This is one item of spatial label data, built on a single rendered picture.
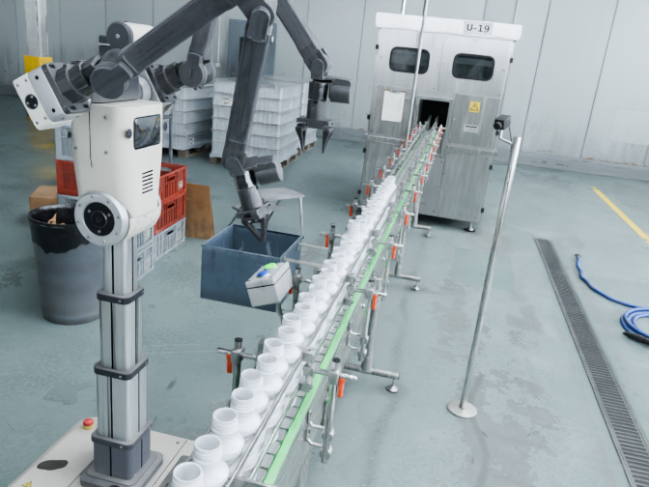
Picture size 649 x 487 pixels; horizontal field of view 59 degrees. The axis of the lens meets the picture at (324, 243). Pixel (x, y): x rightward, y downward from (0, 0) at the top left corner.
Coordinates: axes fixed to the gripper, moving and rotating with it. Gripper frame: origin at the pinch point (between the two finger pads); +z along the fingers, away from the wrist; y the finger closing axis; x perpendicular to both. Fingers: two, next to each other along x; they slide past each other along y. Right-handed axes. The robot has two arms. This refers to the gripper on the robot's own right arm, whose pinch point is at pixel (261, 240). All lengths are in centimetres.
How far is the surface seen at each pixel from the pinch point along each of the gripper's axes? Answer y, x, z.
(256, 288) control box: -10.6, 0.5, 10.0
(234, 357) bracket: -43.4, -5.9, 13.0
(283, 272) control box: -2.5, -4.7, 9.2
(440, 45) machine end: 473, -38, -51
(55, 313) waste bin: 124, 191, 51
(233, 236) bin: 80, 46, 15
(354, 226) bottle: 25.5, -19.9, 7.0
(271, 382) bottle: -57, -19, 12
